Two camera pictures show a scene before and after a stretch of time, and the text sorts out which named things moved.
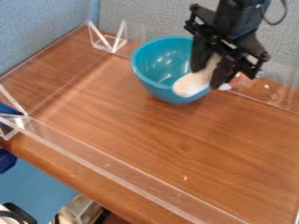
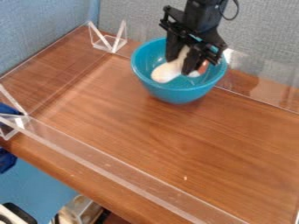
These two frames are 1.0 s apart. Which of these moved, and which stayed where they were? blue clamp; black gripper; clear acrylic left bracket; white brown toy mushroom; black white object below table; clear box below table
Moved: black gripper; white brown toy mushroom
Stayed: clear acrylic left bracket; black white object below table; blue clamp; clear box below table
